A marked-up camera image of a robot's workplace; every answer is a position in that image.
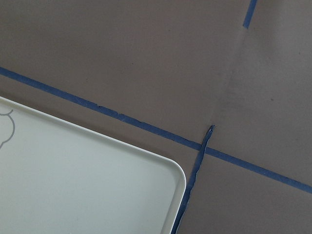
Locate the white bear tray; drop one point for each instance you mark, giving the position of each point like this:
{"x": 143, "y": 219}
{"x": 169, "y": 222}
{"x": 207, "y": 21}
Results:
{"x": 59, "y": 178}

